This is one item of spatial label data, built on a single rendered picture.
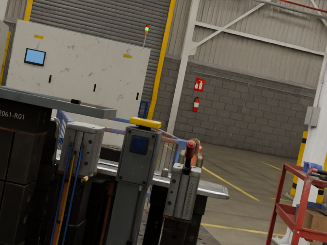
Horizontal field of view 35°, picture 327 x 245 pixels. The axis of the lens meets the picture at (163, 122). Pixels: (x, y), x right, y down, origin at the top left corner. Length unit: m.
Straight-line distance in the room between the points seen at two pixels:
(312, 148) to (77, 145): 4.09
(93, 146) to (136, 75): 8.29
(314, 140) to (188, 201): 4.00
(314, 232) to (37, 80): 6.84
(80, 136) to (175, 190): 0.26
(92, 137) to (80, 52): 8.16
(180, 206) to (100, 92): 8.24
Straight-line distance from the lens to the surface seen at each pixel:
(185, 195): 1.20
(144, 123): 1.03
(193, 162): 1.52
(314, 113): 5.13
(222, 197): 1.32
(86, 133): 1.21
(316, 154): 5.17
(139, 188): 1.04
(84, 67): 9.36
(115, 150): 1.55
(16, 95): 1.05
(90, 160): 1.22
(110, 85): 9.42
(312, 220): 3.31
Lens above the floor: 1.22
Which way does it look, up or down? 3 degrees down
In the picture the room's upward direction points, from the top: 11 degrees clockwise
